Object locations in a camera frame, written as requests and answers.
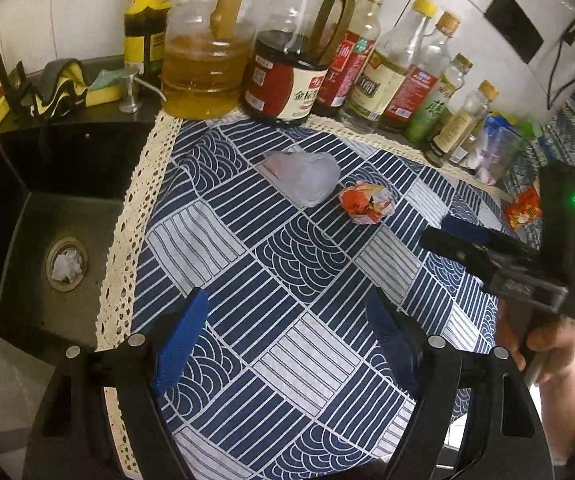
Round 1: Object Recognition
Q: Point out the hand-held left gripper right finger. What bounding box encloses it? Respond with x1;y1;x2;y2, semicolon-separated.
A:
365;290;555;480

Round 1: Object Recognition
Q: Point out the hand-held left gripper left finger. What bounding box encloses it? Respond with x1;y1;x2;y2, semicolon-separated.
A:
22;287;211;480

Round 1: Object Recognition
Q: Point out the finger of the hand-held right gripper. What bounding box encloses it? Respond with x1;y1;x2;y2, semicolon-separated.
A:
440;216;538;261
420;227;498;281

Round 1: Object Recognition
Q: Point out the red and orange wrapper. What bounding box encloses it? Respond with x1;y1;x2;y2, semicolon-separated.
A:
338;181;395;225

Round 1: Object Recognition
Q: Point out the person's right forearm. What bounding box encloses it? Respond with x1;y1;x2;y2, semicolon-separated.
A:
537;360;575;480

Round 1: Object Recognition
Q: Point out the person's right hand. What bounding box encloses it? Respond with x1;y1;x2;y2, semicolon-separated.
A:
496;301;575;387

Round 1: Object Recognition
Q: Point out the red snack packet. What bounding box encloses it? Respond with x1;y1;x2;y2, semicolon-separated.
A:
505;185;543;231

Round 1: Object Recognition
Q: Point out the small spice jar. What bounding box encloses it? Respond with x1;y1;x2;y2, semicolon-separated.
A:
455;135;479;168

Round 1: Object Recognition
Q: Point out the clear plastic bag with packets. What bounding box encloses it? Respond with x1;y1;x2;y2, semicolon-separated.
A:
475;115;538;186

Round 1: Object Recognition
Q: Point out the small bottle with tan cap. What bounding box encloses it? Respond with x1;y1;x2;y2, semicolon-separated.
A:
425;80;499;167

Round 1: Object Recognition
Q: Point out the bottle with green label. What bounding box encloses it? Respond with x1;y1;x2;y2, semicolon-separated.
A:
402;52;473;143

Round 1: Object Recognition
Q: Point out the blue patterned lace-edged tablecloth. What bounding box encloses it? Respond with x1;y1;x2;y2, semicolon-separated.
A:
95;112;513;480

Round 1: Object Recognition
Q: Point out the white paper wad in strainer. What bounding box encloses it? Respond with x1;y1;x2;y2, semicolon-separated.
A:
52;249;83;283

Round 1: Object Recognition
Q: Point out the clear bottle red blue label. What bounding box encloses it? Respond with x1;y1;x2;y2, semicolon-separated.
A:
382;12;461;134

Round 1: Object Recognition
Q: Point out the metal sink drain strainer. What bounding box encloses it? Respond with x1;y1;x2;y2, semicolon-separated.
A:
45;237;88;292

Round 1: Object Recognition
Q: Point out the clear bottle with pale label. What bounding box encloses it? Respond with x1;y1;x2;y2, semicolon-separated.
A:
340;0;438;134

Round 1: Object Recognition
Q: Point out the translucent crumpled plastic bag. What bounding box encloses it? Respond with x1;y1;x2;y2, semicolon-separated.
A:
260;150;342;208

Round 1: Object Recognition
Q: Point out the dark bottle with red label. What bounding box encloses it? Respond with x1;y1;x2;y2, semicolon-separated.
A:
312;0;394;118

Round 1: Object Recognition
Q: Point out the black kitchen sink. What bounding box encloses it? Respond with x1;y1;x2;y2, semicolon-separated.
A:
0;110;168;366

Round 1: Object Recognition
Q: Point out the dark soy sauce jug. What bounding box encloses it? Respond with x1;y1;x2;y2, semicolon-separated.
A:
242;0;355;127

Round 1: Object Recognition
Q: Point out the metal soap dispenser pump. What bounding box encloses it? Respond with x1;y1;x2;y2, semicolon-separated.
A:
120;62;166;113

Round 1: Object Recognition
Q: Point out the yellow and green sponge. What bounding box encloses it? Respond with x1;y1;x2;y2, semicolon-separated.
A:
86;69;124;107

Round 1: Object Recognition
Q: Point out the large clear oil jug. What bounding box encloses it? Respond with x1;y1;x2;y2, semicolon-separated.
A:
160;0;258;121

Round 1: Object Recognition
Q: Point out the grey and yellow cloth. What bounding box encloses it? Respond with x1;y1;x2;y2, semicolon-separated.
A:
30;59;91;118

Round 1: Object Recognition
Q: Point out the black faucet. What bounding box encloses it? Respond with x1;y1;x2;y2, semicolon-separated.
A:
0;15;33;121

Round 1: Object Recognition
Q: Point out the dark bottle with yellow label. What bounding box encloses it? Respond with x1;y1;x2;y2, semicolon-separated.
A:
124;0;171;86

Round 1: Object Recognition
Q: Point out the black wall outlet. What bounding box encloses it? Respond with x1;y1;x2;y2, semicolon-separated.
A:
485;0;545;63

